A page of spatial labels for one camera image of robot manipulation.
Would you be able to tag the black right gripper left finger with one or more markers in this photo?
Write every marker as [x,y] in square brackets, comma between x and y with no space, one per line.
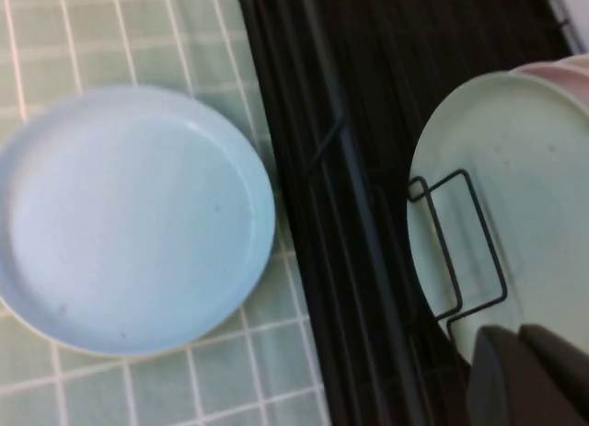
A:
[492,384]

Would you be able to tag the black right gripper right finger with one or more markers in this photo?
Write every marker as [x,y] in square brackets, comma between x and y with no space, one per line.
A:
[557,380]

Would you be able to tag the green round plate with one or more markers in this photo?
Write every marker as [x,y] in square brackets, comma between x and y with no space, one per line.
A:
[529,168]

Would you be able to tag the pink round plate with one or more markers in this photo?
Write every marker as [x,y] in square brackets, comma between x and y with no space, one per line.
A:
[570,78]

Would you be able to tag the cream round plate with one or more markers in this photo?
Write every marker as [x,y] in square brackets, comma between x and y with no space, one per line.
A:
[580,61]

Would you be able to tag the light blue round plate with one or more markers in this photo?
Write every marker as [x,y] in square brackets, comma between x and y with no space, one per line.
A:
[138,223]

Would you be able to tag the green checkered tablecloth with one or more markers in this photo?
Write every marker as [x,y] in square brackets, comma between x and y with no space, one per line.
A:
[92,30]

